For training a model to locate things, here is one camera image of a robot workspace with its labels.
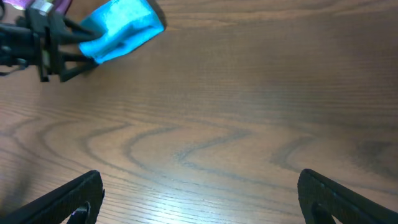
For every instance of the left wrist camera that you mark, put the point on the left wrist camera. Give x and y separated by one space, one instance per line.
42 6

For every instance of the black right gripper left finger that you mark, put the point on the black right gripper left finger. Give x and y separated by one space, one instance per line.
78 201

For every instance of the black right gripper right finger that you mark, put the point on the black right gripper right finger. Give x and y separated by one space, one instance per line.
323 200

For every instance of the folded purple cloth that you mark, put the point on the folded purple cloth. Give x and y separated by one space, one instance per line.
61 6

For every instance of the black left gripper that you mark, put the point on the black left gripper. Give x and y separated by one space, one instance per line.
35 39

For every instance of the blue microfiber cloth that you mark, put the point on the blue microfiber cloth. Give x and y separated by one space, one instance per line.
124 25

